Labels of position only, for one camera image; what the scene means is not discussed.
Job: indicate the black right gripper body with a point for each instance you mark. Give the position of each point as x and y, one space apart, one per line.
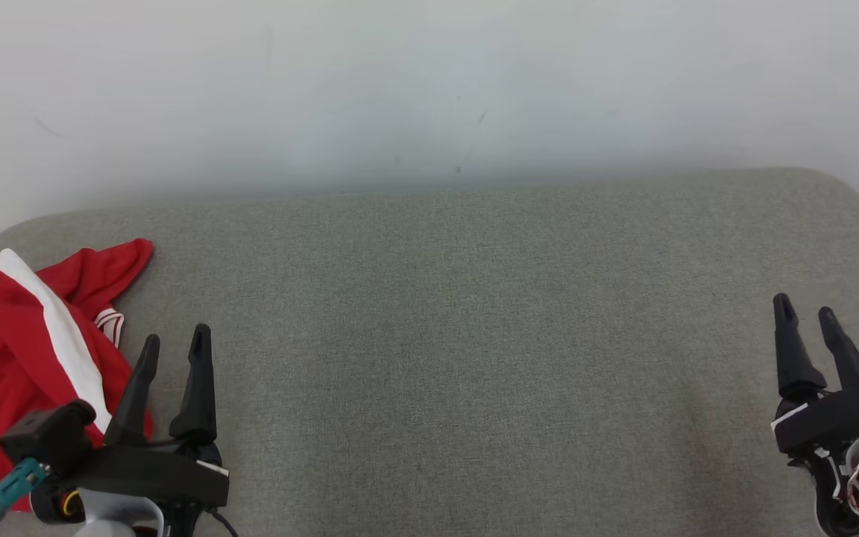
847 414

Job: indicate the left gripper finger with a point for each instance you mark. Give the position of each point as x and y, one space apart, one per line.
137 395
197 388

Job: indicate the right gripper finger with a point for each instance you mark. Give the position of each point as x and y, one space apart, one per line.
847 358
793 358

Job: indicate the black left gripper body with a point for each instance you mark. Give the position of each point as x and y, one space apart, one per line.
153 473

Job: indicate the red shorts with white stripe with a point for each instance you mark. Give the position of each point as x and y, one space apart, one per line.
4 350

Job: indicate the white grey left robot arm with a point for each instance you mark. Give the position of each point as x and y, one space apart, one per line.
112 518

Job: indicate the grey fabric sofa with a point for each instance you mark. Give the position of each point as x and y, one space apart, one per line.
444 358

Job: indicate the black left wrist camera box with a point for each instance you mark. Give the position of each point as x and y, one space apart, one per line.
49 436

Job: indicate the teal left camera connector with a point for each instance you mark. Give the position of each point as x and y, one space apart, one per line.
16 485

